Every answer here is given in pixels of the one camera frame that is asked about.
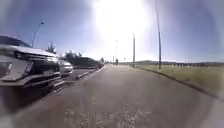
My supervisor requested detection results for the tree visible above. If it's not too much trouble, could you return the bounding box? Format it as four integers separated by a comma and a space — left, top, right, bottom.
45, 41, 58, 55

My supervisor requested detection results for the curved street lamp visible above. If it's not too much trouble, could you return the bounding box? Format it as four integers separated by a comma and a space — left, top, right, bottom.
30, 21, 45, 49

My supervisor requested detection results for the kerb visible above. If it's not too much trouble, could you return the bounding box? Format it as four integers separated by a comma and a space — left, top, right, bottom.
75, 65, 106, 81

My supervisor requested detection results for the grass strip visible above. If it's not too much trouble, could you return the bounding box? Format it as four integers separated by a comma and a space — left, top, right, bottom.
135, 63, 224, 96

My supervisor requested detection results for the silver car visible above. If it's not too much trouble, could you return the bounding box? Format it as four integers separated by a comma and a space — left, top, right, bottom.
58, 59, 74, 76

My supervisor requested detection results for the grey asphalt path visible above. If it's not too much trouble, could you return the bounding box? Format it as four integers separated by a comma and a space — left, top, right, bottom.
0, 64, 224, 128

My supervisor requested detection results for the tall pole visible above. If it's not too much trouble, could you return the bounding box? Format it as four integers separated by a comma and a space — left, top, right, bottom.
153, 0, 163, 70

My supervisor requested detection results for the short pole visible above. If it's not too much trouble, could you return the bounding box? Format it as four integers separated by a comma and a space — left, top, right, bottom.
132, 32, 137, 68

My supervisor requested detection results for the dark hedge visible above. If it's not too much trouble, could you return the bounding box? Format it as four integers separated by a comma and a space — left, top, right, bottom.
65, 56, 103, 69

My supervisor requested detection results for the white car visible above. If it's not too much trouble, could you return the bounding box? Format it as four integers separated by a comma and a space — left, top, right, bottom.
0, 35, 63, 90

